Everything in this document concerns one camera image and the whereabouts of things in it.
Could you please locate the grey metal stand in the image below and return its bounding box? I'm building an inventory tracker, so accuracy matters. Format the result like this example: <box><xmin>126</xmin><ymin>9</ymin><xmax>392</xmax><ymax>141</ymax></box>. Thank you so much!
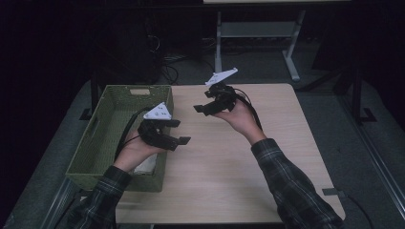
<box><xmin>214</xmin><ymin>9</ymin><xmax>308</xmax><ymax>83</ymax></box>

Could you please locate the aluminium floor rail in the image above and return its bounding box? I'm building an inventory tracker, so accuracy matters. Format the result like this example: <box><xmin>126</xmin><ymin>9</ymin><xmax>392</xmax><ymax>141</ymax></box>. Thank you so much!
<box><xmin>40</xmin><ymin>177</ymin><xmax>81</xmax><ymax>229</ymax></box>
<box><xmin>336</xmin><ymin>94</ymin><xmax>405</xmax><ymax>221</ymax></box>

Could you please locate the grey tape strip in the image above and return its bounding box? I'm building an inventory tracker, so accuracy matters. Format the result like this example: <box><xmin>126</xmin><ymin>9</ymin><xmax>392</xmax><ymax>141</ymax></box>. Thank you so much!
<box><xmin>321</xmin><ymin>187</ymin><xmax>347</xmax><ymax>197</ymax></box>

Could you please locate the dark bulky equipment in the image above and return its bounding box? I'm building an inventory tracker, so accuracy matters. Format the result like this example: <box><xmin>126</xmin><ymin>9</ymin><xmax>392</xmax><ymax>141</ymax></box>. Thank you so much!
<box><xmin>94</xmin><ymin>15</ymin><xmax>161</xmax><ymax>86</ymax></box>

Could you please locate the person's right hand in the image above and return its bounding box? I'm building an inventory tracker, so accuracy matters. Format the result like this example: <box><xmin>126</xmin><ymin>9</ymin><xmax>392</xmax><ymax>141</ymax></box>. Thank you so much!
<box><xmin>213</xmin><ymin>98</ymin><xmax>268</xmax><ymax>146</ymax></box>

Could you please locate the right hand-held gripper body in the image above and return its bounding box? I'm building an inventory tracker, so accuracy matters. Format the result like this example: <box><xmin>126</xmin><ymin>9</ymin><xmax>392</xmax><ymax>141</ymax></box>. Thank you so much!
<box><xmin>204</xmin><ymin>67</ymin><xmax>239</xmax><ymax>113</ymax></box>

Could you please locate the tangle of black floor cables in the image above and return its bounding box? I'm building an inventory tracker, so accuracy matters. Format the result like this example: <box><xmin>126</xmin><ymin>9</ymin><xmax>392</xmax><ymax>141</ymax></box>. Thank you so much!
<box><xmin>146</xmin><ymin>33</ymin><xmax>216</xmax><ymax>86</ymax></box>

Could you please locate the cream cloth with bear print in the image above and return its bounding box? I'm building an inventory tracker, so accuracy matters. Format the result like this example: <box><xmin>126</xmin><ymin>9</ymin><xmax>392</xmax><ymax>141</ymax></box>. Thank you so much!
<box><xmin>133</xmin><ymin>154</ymin><xmax>158</xmax><ymax>176</ymax></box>

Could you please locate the black floor cable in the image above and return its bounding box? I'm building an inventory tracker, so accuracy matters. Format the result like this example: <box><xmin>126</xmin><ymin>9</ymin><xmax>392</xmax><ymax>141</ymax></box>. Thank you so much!
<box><xmin>343</xmin><ymin>192</ymin><xmax>376</xmax><ymax>229</ymax></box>

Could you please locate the green woven basket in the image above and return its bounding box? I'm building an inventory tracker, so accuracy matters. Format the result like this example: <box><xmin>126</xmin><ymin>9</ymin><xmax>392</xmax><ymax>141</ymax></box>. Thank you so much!
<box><xmin>65</xmin><ymin>84</ymin><xmax>175</xmax><ymax>193</ymax></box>

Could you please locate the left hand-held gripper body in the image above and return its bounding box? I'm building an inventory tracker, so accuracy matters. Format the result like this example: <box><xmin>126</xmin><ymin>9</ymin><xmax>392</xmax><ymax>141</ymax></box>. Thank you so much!
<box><xmin>137</xmin><ymin>101</ymin><xmax>180</xmax><ymax>152</ymax></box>

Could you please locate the person's left hand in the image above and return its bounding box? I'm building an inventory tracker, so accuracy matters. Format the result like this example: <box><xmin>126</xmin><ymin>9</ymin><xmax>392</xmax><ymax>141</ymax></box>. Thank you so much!
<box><xmin>113</xmin><ymin>128</ymin><xmax>167</xmax><ymax>174</ymax></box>

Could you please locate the black stand leg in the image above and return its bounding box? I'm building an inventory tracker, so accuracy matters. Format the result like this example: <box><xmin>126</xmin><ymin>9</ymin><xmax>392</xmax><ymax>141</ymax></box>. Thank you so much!
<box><xmin>78</xmin><ymin>71</ymin><xmax>100</xmax><ymax>121</ymax></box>
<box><xmin>349</xmin><ymin>68</ymin><xmax>378</xmax><ymax>124</ymax></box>

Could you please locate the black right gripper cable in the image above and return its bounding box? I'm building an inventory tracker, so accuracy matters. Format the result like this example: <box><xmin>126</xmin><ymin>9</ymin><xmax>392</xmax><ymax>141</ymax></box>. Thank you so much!
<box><xmin>232</xmin><ymin>87</ymin><xmax>264</xmax><ymax>132</ymax></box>

